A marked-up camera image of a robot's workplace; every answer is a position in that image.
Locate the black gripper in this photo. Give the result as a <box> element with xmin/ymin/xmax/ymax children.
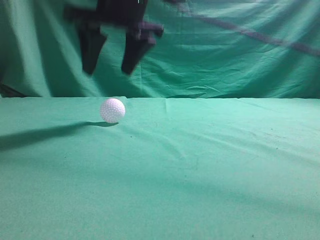
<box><xmin>63</xmin><ymin>0</ymin><xmax>164</xmax><ymax>75</ymax></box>

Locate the white dimpled golf ball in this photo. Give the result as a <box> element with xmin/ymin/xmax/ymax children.
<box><xmin>99</xmin><ymin>98</ymin><xmax>126</xmax><ymax>124</ymax></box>

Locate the green backdrop curtain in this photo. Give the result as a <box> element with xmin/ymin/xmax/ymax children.
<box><xmin>0</xmin><ymin>0</ymin><xmax>320</xmax><ymax>99</ymax></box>

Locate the green table cloth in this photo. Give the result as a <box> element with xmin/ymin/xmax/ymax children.
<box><xmin>0</xmin><ymin>97</ymin><xmax>320</xmax><ymax>240</ymax></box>

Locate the black cable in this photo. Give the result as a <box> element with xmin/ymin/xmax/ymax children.
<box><xmin>163</xmin><ymin>0</ymin><xmax>320</xmax><ymax>56</ymax></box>

